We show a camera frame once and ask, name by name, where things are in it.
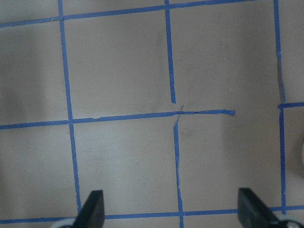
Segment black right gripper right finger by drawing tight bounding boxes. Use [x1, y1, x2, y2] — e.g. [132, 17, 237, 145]
[237, 188, 280, 228]

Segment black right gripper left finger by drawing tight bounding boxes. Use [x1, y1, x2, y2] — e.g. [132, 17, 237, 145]
[73, 190, 105, 228]

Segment orange canister with grey lid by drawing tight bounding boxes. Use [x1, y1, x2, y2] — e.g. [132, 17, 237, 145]
[301, 140, 304, 167]

